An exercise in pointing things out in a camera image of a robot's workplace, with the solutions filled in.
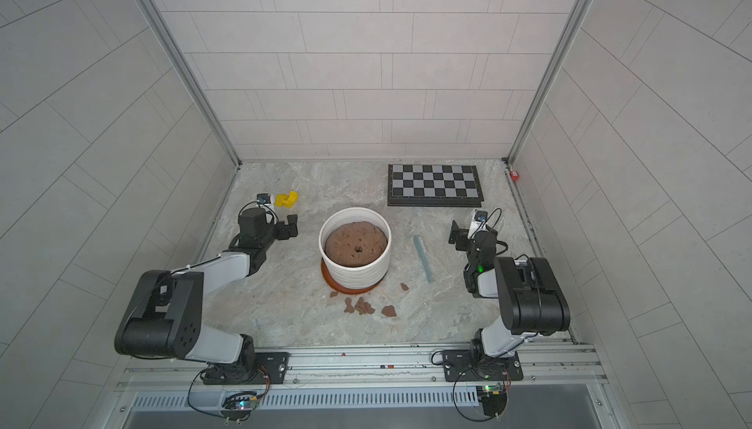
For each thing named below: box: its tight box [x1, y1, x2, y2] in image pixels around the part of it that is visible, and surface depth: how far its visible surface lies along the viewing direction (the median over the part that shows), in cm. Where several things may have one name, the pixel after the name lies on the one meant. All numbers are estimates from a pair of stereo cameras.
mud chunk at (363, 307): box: [354, 296, 376, 316], surface depth 82 cm
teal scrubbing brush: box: [413, 234, 434, 285], surface depth 92 cm
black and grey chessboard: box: [387, 163, 485, 208], surface depth 107 cm
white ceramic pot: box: [318, 206, 393, 290], surface depth 84 cm
